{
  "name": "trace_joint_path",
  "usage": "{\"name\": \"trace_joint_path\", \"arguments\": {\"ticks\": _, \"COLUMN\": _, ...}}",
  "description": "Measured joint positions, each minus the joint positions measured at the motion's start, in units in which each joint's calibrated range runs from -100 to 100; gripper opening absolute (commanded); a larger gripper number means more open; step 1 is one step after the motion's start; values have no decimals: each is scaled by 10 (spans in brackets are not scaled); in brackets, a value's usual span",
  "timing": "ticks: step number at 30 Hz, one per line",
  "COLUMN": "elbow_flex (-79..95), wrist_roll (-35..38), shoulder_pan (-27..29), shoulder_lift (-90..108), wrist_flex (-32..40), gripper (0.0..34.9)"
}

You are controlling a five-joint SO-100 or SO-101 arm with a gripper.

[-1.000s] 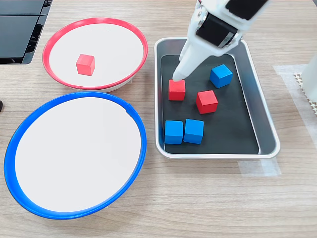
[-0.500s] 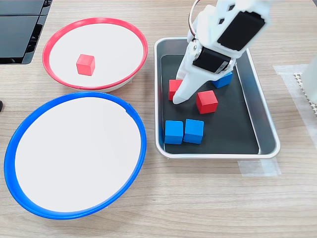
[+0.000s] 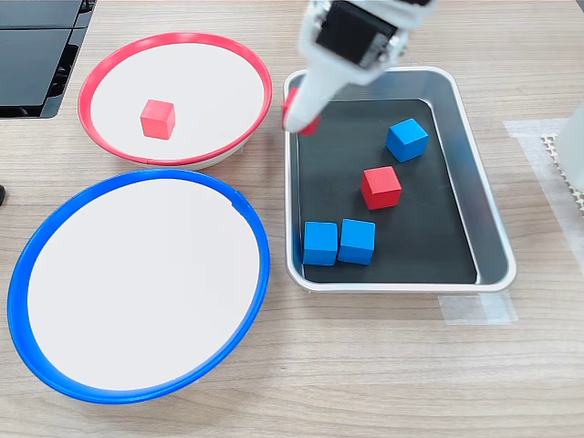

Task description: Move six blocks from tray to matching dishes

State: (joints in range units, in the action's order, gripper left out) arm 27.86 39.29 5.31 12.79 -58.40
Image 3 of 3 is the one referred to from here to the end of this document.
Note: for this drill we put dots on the red cube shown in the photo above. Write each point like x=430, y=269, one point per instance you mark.
x=310, y=127
x=158, y=119
x=381, y=187

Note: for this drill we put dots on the blue cube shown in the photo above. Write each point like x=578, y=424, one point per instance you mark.
x=407, y=139
x=356, y=241
x=320, y=242

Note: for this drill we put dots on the black tray mat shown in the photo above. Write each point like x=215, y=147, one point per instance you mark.
x=410, y=237

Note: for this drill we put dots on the steel tray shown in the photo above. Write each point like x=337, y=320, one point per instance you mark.
x=495, y=255

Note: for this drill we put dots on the red-rimmed white plate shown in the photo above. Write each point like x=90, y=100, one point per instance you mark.
x=205, y=100

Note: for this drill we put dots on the clear tape piece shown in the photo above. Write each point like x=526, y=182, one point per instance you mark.
x=529, y=132
x=479, y=309

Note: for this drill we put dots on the blue-rimmed white plate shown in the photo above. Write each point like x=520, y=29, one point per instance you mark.
x=141, y=283

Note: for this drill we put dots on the black flat device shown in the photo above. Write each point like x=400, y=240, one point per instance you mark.
x=32, y=59

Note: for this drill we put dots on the small black object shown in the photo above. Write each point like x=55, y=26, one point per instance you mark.
x=2, y=195

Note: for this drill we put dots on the pale perforated base plate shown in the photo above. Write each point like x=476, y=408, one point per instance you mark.
x=549, y=146

